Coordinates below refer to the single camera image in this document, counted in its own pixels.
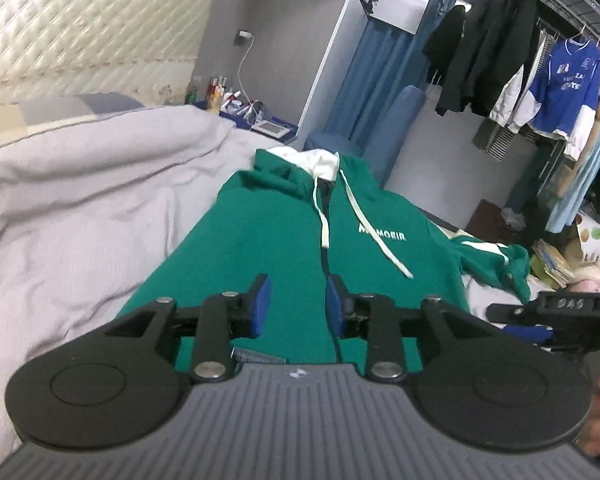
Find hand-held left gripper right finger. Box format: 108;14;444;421
325;275;500;383

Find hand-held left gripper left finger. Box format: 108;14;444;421
105;274;272;383

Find black hanging jacket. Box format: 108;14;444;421
421;4;468;86

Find blue and white jersey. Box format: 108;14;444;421
522;37;600;161

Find crumpled white plastic bag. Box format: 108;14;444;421
501;206;527;230

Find blue curtain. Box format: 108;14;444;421
325;0;461;146

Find blue bedside table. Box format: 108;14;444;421
219;107;301;143

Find white charging cable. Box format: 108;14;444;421
236;37;267;121

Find grey duvet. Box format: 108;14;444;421
0;102;538;453

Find white hanging jacket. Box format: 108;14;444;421
487;65;543;133

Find patchwork pillow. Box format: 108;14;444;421
17;91;146;126

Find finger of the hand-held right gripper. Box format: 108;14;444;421
502;324;556;346
486;304;543;327

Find blue covered chair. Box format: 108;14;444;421
305;85;426;186

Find white dotted bag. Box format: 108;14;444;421
572;211;600;263

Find hanging blue jeans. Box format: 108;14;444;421
505;135;553;216

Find cream quilted headboard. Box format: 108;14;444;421
0;0;216;106

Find light blue hanging garment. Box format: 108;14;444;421
545;110;600;233

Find striped hanging garment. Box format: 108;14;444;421
472;117;515;162

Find green hoodie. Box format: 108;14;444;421
114;147;533;368

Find pink plush toy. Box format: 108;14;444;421
567;250;600;293

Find dark brown stool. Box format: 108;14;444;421
462;199;528;246

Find white framed device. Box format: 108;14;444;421
252;119;293;137

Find stack of books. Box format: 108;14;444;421
530;237;576;288

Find black hanging coat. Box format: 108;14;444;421
434;0;540;117

